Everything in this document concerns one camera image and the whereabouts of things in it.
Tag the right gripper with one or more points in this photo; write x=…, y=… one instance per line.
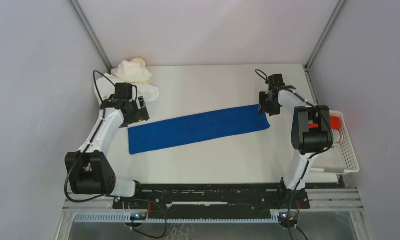
x=264, y=105

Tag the blue towel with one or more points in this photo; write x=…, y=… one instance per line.
x=196, y=128

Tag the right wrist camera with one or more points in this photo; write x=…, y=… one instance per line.
x=276, y=82

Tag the red rolled towel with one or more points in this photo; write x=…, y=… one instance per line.
x=335, y=123

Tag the white towel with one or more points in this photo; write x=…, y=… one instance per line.
x=105, y=89

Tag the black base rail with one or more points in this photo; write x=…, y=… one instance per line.
x=244, y=201

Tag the white plastic basket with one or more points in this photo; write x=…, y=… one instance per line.
x=341, y=159

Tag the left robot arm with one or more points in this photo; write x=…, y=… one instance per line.
x=88, y=170

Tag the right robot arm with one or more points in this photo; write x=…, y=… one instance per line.
x=311, y=133

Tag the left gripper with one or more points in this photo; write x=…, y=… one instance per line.
x=141, y=114

